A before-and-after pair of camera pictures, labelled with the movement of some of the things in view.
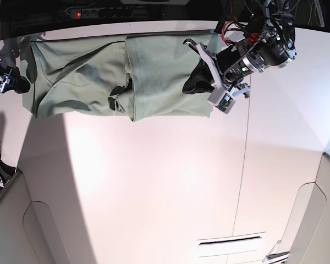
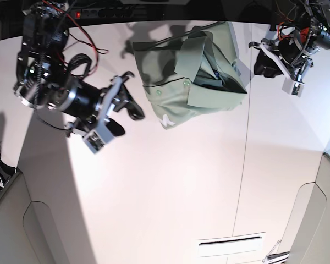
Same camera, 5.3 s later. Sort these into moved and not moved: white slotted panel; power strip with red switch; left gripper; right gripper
Moved: left gripper; right gripper
Not moved: power strip with red switch; white slotted panel
